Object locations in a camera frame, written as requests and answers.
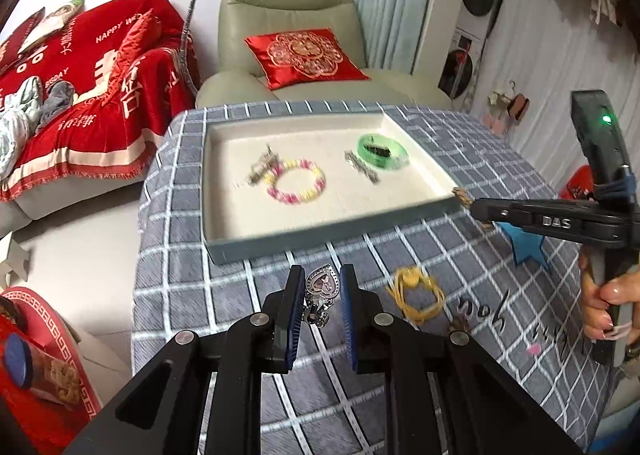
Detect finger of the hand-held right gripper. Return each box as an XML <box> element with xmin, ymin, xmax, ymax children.
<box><xmin>467</xmin><ymin>198</ymin><xmax>640</xmax><ymax>247</ymax></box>

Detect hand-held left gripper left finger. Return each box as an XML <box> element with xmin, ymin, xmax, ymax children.
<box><xmin>65</xmin><ymin>265</ymin><xmax>307</xmax><ymax>455</ymax></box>

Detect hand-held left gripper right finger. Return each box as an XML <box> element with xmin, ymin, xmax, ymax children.
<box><xmin>340</xmin><ymin>263</ymin><xmax>586</xmax><ymax>455</ymax></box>

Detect silver heart pendant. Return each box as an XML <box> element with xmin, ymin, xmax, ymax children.
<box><xmin>304</xmin><ymin>264</ymin><xmax>342</xmax><ymax>327</ymax></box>

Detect brown braided bracelet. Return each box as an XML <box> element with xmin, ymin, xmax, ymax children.
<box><xmin>451</xmin><ymin>186</ymin><xmax>496</xmax><ymax>231</ymax></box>

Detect grey jewelry tray white lining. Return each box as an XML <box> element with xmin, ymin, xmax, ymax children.
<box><xmin>202</xmin><ymin>108</ymin><xmax>468</xmax><ymax>266</ymax></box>

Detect green translucent bangle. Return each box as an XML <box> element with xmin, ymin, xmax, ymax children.
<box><xmin>356</xmin><ymin>132</ymin><xmax>413</xmax><ymax>171</ymax></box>

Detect pink yellow beaded bracelet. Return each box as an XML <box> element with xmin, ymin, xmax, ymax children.
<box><xmin>266</xmin><ymin>159</ymin><xmax>326</xmax><ymax>206</ymax></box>

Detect black keychain with silver chain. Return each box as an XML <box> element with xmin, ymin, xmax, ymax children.
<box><xmin>344</xmin><ymin>142</ymin><xmax>393</xmax><ymax>185</ymax></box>

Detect beige hair clip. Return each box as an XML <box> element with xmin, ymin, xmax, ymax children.
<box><xmin>244</xmin><ymin>144</ymin><xmax>282</xmax><ymax>187</ymax></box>

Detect person's right hand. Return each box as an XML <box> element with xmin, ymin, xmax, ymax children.
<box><xmin>579</xmin><ymin>246</ymin><xmax>640</xmax><ymax>343</ymax></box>

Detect hanging pink ornaments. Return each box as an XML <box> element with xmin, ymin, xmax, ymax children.
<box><xmin>487</xmin><ymin>80</ymin><xmax>531</xmax><ymax>136</ymax></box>

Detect white sheer curtain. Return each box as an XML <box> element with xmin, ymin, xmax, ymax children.
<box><xmin>480</xmin><ymin>0</ymin><xmax>640</xmax><ymax>196</ymax></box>

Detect white washing machine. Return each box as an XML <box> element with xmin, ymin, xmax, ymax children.
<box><xmin>437</xmin><ymin>32</ymin><xmax>481</xmax><ymax>101</ymax></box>

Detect red patterned round tray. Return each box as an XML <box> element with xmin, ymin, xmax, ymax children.
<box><xmin>0</xmin><ymin>285</ymin><xmax>106</xmax><ymax>455</ymax></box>

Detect jar with blue lid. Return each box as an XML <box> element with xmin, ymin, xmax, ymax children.
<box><xmin>2</xmin><ymin>335</ymin><xmax>83</xmax><ymax>406</ymax></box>

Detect beige sofa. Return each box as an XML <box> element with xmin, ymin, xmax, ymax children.
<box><xmin>0</xmin><ymin>168</ymin><xmax>148</xmax><ymax>236</ymax></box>

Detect red embroidered cushion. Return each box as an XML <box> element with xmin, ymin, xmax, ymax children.
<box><xmin>244</xmin><ymin>28</ymin><xmax>371</xmax><ymax>90</ymax></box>

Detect red covered sofa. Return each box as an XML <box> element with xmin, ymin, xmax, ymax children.
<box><xmin>0</xmin><ymin>0</ymin><xmax>201</xmax><ymax>203</ymax></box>

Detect white box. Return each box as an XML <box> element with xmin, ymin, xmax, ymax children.
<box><xmin>0</xmin><ymin>235</ymin><xmax>33</xmax><ymax>286</ymax></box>

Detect bright red pillow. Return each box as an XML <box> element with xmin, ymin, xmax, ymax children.
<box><xmin>107</xmin><ymin>9</ymin><xmax>156</xmax><ymax>96</ymax></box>

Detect green leather armchair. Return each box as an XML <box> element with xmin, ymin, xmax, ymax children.
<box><xmin>195</xmin><ymin>0</ymin><xmax>453</xmax><ymax>111</ymax></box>

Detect grey cloth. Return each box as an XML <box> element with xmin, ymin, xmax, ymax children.
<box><xmin>35</xmin><ymin>82</ymin><xmax>76</xmax><ymax>133</ymax></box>

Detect light blue clothes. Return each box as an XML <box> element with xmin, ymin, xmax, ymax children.
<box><xmin>0</xmin><ymin>76</ymin><xmax>43</xmax><ymax>181</ymax></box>

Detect photo print pillow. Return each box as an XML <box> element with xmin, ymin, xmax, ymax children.
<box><xmin>17</xmin><ymin>0</ymin><xmax>86</xmax><ymax>56</ymax></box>

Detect dark red pillow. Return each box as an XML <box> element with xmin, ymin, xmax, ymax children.
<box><xmin>0</xmin><ymin>8</ymin><xmax>46</xmax><ymax>76</ymax></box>

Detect yellow cord bracelet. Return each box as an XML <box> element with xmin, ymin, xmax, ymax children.
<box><xmin>386</xmin><ymin>266</ymin><xmax>447</xmax><ymax>325</ymax></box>

